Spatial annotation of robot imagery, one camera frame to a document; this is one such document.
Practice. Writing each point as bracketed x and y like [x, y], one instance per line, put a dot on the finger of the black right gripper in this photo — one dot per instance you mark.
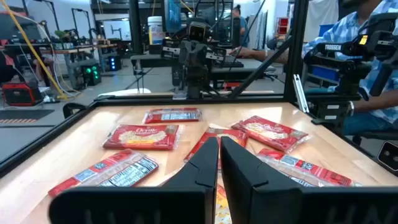
[198, 57]
[188, 57]

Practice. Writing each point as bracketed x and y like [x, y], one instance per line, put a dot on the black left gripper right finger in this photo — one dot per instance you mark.
[280, 205]

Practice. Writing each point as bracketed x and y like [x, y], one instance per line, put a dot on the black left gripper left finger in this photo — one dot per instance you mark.
[140, 205]

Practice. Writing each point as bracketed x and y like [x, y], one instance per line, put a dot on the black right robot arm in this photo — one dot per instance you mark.
[196, 84]

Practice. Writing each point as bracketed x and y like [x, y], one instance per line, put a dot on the red Orville popcorn bag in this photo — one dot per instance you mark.
[311, 169]
[222, 208]
[200, 141]
[172, 115]
[270, 132]
[143, 137]
[109, 172]

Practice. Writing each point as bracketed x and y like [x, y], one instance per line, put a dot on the white plastic canister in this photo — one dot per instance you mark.
[155, 31]

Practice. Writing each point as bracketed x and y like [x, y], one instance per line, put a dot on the black keyboard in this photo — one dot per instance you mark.
[231, 62]

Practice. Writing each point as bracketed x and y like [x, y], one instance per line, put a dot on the person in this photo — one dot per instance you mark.
[241, 29]
[345, 28]

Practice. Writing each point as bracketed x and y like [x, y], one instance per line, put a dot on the grey side desk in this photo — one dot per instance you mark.
[248, 70]

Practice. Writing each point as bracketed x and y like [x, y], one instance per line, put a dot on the white screen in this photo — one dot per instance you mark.
[121, 31]

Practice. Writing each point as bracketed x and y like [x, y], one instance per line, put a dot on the black computer blue lights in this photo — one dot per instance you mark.
[114, 63]

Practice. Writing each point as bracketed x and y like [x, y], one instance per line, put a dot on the black computer green lights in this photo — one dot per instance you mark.
[91, 77]

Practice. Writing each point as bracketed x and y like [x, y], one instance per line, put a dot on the red storage bins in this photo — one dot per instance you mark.
[283, 26]

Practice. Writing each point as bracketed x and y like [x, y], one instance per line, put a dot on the cluttered workbench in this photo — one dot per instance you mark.
[62, 50]

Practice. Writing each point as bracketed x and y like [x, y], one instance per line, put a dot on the blue storage bin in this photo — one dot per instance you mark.
[323, 74]

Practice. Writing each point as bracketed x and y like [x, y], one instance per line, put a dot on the black mat hazard stripes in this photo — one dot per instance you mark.
[25, 113]

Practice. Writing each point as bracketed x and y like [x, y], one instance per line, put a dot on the red black equipment case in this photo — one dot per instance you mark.
[20, 95]

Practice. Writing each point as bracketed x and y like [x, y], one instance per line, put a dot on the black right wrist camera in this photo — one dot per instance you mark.
[197, 31]

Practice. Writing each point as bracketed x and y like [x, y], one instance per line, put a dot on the black aluminium table frame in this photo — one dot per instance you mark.
[186, 100]

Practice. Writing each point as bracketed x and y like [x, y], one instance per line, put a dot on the silver metal bracket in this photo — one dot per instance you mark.
[300, 93]

